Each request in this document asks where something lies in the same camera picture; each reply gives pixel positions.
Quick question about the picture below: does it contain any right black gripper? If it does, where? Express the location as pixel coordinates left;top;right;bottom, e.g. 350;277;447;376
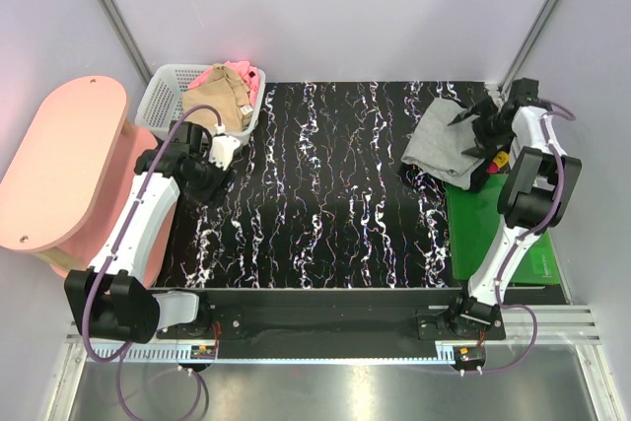
452;96;513;159

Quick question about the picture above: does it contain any grey t shirt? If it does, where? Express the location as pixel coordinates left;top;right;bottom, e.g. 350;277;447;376
401;99;483;190

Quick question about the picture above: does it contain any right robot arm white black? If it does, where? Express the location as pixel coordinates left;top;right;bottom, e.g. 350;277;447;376
444;78;583;339

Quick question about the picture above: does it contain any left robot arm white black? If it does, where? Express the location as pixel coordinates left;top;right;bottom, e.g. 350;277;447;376
64;120;241;343

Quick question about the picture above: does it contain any black printed folded t shirt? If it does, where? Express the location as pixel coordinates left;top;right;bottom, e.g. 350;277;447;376
465;145;510;193

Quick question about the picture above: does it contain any green folding board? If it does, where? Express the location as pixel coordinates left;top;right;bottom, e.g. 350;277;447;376
446;175;561;286

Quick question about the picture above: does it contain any beige t shirt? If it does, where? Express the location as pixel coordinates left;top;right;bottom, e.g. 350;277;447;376
182;63;254;132

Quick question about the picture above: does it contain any white plastic laundry basket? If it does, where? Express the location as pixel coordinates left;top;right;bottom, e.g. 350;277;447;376
135;64;266;147

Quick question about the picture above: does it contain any pink t shirt in basket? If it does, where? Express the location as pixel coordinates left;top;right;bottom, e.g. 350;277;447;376
187;60;261;106

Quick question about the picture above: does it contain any pink oval tiered shelf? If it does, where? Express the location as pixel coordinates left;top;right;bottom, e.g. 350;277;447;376
1;76;158;277

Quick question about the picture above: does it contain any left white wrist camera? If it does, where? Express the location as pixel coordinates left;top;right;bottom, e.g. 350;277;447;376
208;134;242;170

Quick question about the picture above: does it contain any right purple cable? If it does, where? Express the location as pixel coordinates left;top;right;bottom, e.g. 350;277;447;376
408;101;577;376

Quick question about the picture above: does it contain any purple cable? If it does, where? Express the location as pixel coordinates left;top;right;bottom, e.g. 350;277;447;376
408;101;577;376
81;105;223;417

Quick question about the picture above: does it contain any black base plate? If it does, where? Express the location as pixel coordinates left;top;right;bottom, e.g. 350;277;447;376
158;288;505;361

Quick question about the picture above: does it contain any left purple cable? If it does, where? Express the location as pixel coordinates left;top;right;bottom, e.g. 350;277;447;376
81;105;223;417

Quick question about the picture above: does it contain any left aluminium frame post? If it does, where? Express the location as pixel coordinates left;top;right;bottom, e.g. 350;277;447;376
98;0;153;86

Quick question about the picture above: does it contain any aluminium frame post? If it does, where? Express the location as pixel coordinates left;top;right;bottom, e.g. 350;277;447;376
498;0;562;95
98;0;153;86

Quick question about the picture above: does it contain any right aluminium frame post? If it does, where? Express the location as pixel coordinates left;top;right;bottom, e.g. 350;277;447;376
498;0;562;95

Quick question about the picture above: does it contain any aluminium front rail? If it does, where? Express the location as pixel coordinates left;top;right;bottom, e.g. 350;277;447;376
87;306;599;370

